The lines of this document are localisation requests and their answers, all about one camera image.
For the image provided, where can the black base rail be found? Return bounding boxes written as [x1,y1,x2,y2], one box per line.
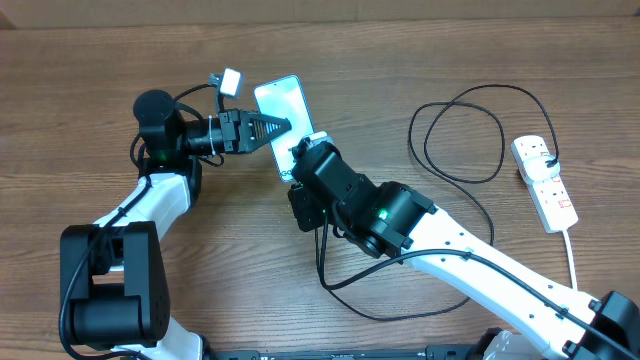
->
[204,344,484,360]

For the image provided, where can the white charger adapter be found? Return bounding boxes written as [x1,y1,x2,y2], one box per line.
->
[521,154,560,184]

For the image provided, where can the Galaxy S24 smartphone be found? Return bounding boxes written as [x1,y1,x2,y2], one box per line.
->
[252,74,317,184]

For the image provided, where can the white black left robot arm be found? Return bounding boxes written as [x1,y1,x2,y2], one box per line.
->
[58,90,292,359]

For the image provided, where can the white power strip cord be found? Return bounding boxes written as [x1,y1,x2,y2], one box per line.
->
[562,229,580,296]

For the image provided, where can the white power strip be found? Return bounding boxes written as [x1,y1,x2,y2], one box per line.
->
[510,135,578,233]

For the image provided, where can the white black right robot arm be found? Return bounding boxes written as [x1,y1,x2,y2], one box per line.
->
[288,137,639,359]

